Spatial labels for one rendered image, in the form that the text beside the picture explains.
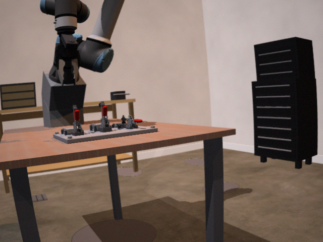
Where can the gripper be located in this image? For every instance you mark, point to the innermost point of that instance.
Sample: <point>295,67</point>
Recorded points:
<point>63,54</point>

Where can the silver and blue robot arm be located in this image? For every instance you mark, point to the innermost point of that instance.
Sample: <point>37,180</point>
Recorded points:
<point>95,55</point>

